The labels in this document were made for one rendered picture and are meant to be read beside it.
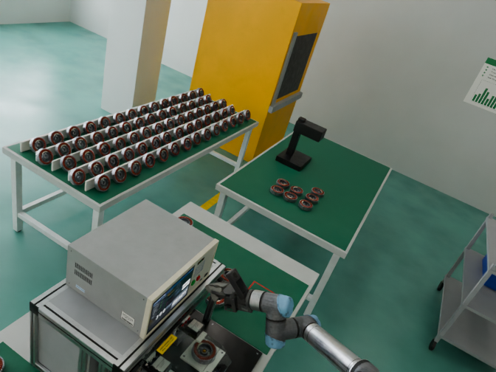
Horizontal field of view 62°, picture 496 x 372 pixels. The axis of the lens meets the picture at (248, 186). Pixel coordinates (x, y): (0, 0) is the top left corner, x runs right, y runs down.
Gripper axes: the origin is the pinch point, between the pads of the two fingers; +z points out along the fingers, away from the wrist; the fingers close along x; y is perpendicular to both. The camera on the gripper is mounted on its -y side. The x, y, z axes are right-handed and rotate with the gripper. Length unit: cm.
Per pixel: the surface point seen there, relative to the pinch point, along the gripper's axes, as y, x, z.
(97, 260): -23.2, -27.0, 25.1
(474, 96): 21, 511, -91
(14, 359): 19, -45, 68
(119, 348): 4.4, -36.9, 13.8
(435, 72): -13, 512, -43
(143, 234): -22.4, -4.8, 23.4
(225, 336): 44.0, 19.8, 10.5
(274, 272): 46, 81, 11
